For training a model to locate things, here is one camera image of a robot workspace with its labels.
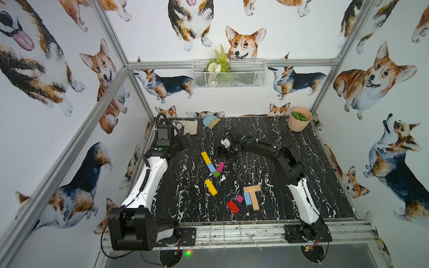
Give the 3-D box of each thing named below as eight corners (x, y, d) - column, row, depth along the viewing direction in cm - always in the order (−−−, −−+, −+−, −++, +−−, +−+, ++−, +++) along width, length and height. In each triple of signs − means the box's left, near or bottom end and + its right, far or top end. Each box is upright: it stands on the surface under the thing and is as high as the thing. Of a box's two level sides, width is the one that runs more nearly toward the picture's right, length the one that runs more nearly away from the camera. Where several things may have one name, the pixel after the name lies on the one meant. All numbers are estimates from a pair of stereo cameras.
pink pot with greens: (288, 133, 115) (294, 121, 106) (284, 119, 123) (289, 107, 114) (308, 133, 115) (315, 121, 106) (303, 119, 123) (309, 107, 114)
